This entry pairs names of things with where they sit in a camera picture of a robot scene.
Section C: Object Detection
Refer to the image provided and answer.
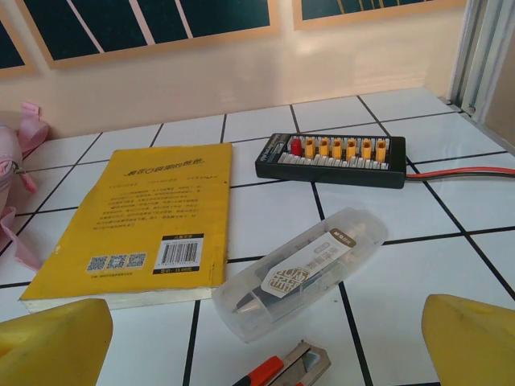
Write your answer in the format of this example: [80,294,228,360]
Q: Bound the black charging board yellow connectors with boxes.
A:
[254,133,406,190]

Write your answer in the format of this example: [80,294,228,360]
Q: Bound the red and black wire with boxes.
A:
[404,166,515,181]

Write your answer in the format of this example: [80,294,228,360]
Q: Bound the transparent plastic pencil case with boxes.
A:
[210,207,388,344]

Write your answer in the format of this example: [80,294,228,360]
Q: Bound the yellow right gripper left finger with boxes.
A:
[0,298,113,386]

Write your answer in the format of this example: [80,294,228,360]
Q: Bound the orange utility knife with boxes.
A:
[231,339,332,386]

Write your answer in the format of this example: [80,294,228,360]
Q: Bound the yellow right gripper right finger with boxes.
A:
[420,294,515,386]

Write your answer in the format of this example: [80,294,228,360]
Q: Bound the yellow paperback book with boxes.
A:
[18,142,234,314]

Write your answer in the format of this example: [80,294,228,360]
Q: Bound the aluminium corner post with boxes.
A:
[445,0,515,121]

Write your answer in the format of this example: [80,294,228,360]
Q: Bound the dark floral wall panel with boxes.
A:
[292,0,468,31]
[0,15,39,80]
[15,0,282,70]

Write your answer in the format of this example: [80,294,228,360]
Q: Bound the pink backpack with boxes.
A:
[0,100,50,273]

